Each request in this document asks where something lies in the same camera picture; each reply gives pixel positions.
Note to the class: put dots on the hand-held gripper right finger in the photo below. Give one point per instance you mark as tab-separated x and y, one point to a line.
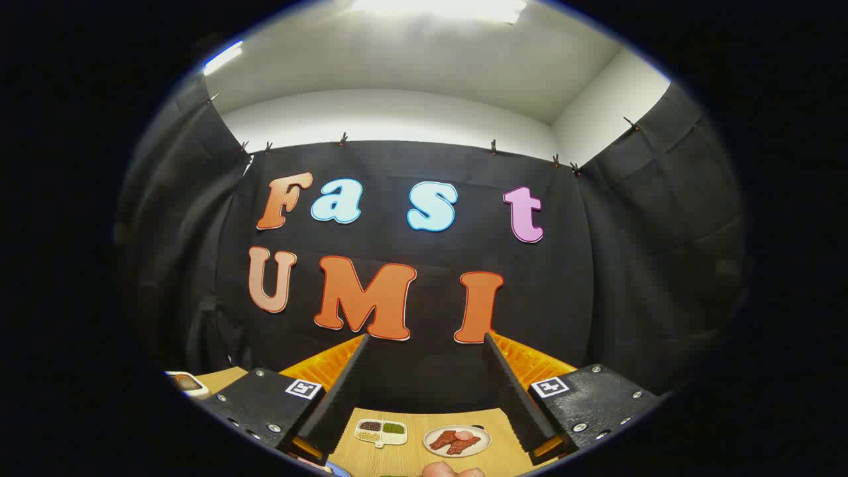
513	397

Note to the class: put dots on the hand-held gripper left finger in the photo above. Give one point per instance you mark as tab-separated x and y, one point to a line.
341	404

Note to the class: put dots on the white oval meat plate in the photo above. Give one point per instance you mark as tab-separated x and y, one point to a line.
480	441

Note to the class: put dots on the pink sausage slice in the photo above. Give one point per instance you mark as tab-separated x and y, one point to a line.
464	435

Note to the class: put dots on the white divided bean tray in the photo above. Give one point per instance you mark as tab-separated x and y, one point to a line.
397	438

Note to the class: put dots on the brown meat piece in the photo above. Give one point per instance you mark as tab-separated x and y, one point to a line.
440	440
467	446

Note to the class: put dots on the cream white toaster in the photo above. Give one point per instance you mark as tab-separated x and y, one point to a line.
189	384

